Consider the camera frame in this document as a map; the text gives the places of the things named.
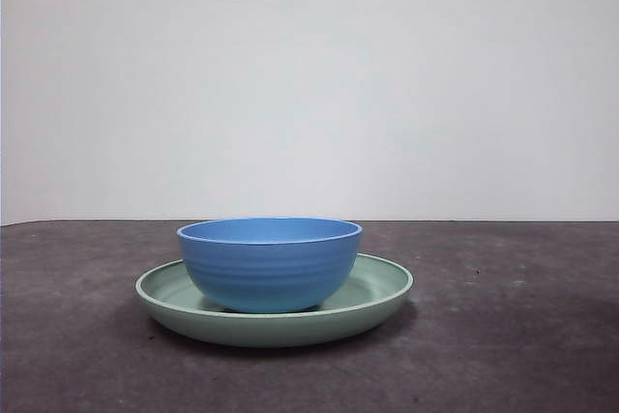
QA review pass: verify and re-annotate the blue ribbed bowl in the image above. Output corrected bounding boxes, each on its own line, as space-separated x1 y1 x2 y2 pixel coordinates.
175 217 364 314

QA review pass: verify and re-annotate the green round plate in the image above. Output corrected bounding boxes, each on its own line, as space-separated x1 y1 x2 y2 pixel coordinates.
134 252 415 349

